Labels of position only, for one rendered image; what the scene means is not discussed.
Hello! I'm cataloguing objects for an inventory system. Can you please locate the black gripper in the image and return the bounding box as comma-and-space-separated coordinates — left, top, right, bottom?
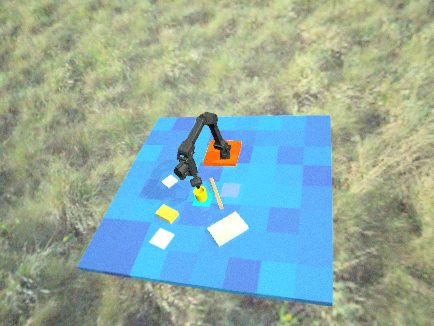
187, 163, 203, 189

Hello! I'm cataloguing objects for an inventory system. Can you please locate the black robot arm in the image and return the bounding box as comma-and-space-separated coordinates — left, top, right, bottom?
173, 112, 231, 180

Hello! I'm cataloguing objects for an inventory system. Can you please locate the yellow cup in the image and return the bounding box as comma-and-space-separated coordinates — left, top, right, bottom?
194, 186, 208, 202

